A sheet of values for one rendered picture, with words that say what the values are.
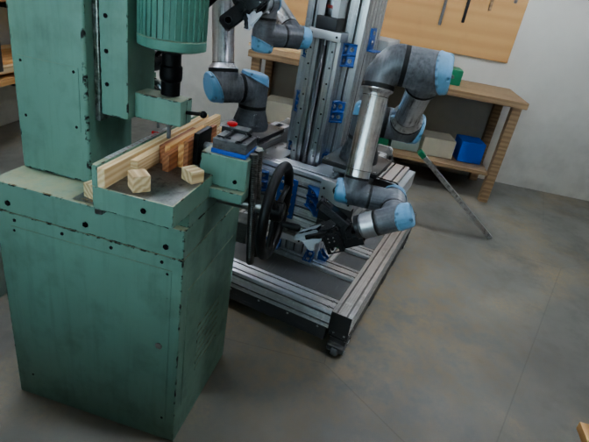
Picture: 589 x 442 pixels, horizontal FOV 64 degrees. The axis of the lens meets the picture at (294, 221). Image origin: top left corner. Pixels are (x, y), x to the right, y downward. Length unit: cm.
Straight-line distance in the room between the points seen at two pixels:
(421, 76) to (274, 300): 115
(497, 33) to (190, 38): 357
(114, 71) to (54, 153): 30
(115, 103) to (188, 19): 30
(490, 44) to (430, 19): 55
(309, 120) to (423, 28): 262
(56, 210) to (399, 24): 358
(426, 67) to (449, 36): 310
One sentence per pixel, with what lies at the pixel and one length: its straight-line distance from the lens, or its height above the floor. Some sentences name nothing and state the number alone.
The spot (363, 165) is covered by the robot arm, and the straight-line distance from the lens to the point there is 141.
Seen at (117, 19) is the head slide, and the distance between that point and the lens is 134.
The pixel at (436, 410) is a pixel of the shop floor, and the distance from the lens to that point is 207.
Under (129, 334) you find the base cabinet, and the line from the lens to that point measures 151.
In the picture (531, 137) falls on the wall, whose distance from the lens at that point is 483.
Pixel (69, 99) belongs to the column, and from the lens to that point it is 141.
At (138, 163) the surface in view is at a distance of 127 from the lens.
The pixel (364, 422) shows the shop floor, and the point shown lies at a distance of 192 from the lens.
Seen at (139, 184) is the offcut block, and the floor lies 92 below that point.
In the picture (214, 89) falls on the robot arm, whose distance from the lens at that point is 189.
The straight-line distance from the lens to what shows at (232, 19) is 153.
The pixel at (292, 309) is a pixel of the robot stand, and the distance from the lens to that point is 206.
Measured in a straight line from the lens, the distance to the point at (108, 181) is 120.
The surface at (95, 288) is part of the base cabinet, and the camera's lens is 147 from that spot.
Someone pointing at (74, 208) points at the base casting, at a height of 78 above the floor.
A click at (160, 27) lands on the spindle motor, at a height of 125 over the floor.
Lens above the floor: 141
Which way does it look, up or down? 27 degrees down
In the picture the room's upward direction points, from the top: 10 degrees clockwise
